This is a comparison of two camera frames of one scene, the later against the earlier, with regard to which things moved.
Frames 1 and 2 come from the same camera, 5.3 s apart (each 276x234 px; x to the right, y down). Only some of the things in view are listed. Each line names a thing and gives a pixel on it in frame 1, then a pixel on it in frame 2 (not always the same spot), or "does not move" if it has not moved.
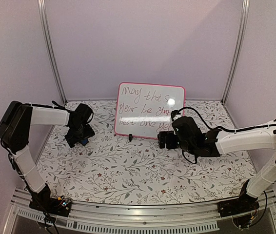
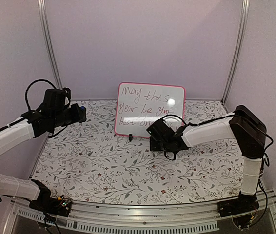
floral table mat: x=108 y=167 does not move
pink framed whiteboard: x=144 y=109 does not move
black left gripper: x=71 y=140 -> x=78 y=117
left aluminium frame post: x=42 y=13 does not move
